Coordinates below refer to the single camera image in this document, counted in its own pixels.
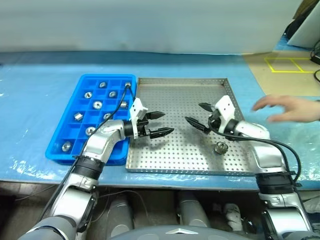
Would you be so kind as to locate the blue compartment tray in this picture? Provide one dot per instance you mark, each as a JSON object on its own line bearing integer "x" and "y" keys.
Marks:
{"x": 72, "y": 105}

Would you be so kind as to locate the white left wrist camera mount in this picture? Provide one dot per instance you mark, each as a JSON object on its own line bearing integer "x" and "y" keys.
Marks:
{"x": 137, "y": 107}

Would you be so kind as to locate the olive green cloth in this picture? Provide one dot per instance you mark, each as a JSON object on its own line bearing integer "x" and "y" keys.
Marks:
{"x": 306, "y": 7}

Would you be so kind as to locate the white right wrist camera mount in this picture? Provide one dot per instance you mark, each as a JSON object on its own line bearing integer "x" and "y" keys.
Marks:
{"x": 226, "y": 106}

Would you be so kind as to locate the perforated metal tray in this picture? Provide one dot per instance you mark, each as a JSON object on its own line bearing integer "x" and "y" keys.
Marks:
{"x": 170, "y": 155}

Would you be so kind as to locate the person's bare hand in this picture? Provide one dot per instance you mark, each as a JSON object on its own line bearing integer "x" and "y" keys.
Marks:
{"x": 292, "y": 108}

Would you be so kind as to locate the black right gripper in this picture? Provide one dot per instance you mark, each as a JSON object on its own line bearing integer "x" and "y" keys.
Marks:
{"x": 214, "y": 121}

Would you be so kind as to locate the white scuffed rounded object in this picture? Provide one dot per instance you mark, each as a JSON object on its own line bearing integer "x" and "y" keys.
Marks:
{"x": 232, "y": 216}

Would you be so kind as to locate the grey rounded cylinder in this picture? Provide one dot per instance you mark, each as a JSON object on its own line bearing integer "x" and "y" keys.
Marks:
{"x": 120, "y": 212}
{"x": 193, "y": 211}

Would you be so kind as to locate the white board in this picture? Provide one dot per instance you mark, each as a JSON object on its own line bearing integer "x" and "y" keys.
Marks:
{"x": 307, "y": 32}

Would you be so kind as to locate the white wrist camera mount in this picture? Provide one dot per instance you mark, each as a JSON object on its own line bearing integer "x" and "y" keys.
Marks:
{"x": 226, "y": 106}
{"x": 137, "y": 107}

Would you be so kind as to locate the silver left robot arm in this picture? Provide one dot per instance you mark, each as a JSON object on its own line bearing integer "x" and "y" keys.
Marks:
{"x": 100, "y": 145}

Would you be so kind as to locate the grey robot chest shell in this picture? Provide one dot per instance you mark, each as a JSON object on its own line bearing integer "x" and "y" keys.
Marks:
{"x": 175, "y": 233}

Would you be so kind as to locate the blue plastic floor sheet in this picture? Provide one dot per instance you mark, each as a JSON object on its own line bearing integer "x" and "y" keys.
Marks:
{"x": 282, "y": 46}

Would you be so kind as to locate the blue plastic table cover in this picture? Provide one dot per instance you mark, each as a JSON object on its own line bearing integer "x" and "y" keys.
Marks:
{"x": 37, "y": 100}

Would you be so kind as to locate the black bag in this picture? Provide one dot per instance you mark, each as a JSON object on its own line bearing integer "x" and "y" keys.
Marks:
{"x": 292, "y": 28}

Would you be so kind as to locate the person's bare forearm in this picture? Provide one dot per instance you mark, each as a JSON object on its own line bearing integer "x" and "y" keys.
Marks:
{"x": 316, "y": 112}

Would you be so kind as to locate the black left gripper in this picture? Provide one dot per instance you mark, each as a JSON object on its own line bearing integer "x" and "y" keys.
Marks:
{"x": 143, "y": 126}

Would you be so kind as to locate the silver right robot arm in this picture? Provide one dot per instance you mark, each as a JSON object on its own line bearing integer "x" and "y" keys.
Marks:
{"x": 267, "y": 155}

